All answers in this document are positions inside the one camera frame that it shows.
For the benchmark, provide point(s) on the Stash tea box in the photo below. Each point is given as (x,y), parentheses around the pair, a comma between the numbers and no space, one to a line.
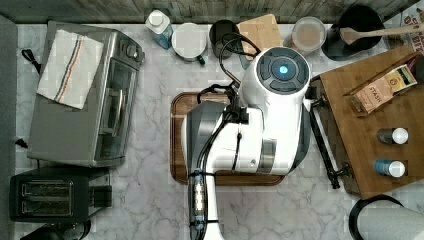
(368,97)

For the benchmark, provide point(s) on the bamboo drawer cabinet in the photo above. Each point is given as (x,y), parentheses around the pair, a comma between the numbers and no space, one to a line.
(353,139)

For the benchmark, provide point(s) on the dark wooden cutting board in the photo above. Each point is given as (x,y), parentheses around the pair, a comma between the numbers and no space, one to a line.
(180,106)

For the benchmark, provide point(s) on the black spice bottle white cap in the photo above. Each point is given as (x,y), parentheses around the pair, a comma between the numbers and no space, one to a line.
(392,136)

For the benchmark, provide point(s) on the clear blue water bottle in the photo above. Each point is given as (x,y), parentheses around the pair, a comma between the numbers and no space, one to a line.
(160,28)

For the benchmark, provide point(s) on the white lidded mug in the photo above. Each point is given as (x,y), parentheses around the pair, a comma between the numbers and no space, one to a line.
(189,42)

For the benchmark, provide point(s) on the paper towel roll holder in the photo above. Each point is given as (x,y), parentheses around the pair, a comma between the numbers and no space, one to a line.
(383,217)

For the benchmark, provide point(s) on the silver toaster oven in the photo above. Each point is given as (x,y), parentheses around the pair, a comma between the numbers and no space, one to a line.
(97,134)

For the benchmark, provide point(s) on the blue spice bottle white cap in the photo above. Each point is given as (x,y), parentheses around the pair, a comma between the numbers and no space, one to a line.
(389,168)

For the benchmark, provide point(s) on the black two-slot toaster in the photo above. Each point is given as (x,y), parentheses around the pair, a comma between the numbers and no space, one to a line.
(65,194)

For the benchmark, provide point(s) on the black cylindrical cup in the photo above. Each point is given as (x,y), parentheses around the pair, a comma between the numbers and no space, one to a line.
(220,33)

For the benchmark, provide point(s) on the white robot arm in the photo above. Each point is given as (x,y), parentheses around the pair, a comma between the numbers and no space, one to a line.
(261,131)

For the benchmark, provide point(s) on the clear lidded glass jar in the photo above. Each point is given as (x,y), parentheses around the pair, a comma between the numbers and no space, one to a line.
(307,35)

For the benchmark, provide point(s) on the wooden spoon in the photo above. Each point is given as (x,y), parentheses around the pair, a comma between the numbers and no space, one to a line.
(373,33)

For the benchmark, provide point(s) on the light wooden cutting board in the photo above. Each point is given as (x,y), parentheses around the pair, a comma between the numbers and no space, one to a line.
(263,31)

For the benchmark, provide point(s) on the black utensil pot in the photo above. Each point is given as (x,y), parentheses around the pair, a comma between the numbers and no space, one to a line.
(361,18)

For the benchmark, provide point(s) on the striped white dish towel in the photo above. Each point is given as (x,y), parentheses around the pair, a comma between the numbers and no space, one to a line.
(70,69)

